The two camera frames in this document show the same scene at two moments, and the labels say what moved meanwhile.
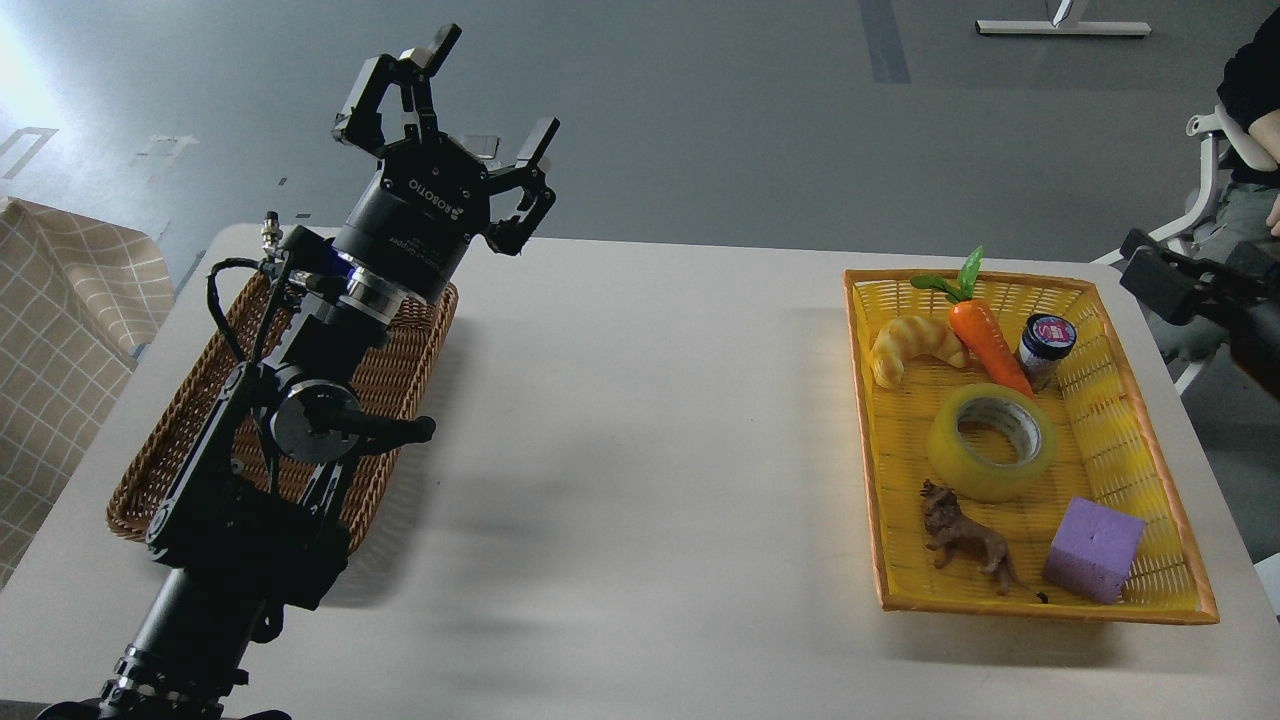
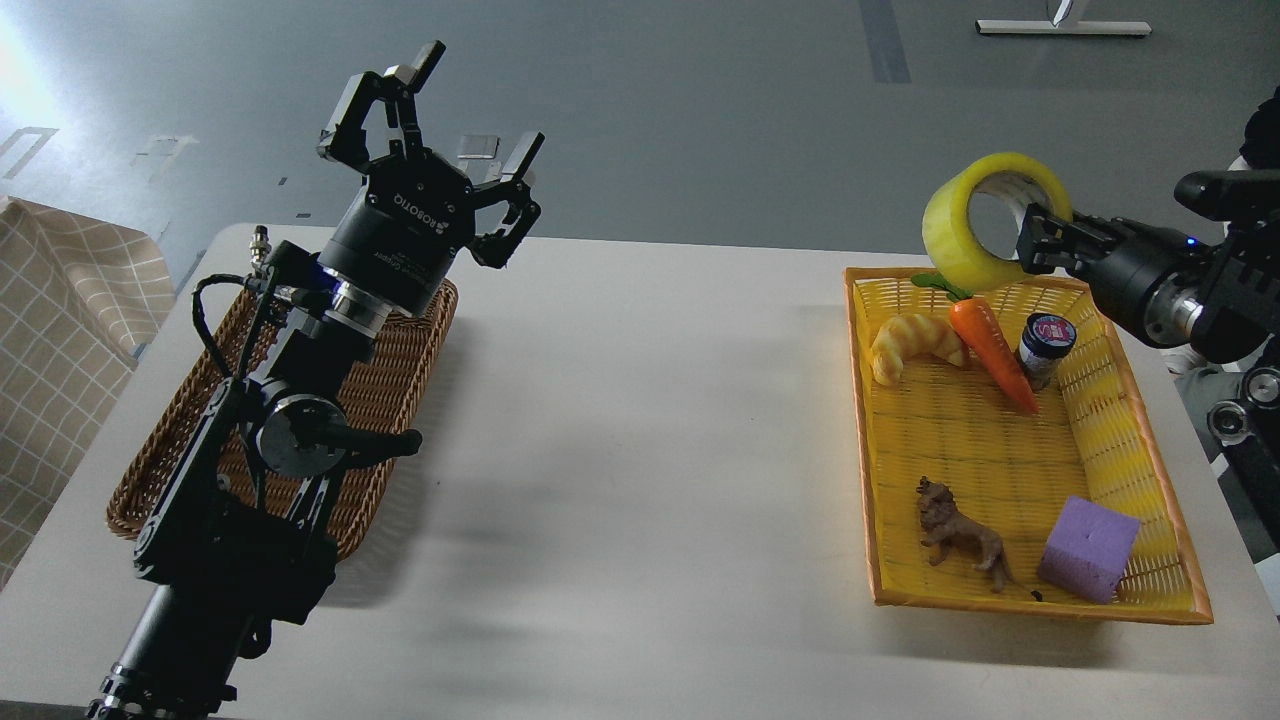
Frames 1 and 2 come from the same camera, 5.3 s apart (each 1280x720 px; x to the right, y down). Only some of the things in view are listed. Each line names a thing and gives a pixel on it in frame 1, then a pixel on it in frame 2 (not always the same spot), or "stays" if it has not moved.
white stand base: [1049, 27] stays
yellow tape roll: [968, 477] -> [951, 240]
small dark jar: [1045, 339] stays
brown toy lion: [967, 540] stays
